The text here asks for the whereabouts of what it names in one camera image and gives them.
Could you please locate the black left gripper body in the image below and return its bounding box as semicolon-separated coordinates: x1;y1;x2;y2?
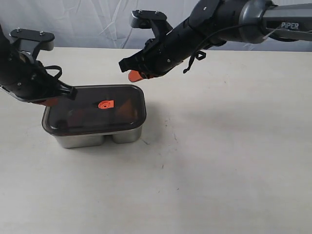
0;53;77;103

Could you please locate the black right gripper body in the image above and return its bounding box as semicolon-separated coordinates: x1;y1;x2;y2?
119;37;190;78

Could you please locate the dark transparent lunch box lid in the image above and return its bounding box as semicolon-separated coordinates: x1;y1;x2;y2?
41;84;147;135

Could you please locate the red toy sausage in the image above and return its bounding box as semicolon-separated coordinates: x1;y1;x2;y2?
66;109;97;127

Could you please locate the yellow toy cheese wedge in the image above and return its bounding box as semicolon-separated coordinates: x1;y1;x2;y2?
115;99;137;122

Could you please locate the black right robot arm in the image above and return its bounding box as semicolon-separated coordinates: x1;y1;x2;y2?
119;0;312;82

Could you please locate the stainless steel lunch box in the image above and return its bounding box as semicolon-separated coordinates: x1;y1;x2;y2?
42;85;147;149

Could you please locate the blue-grey backdrop curtain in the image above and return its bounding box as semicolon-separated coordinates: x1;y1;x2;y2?
0;0;312;52

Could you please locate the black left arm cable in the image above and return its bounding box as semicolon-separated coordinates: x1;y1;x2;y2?
39;64;63;81

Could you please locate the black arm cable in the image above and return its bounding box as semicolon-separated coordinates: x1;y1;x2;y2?
182;24;244;74
39;64;63;81

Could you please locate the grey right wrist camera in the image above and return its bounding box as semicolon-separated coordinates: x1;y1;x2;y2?
130;10;173;38

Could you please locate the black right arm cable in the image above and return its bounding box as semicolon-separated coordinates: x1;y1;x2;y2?
182;24;244;74

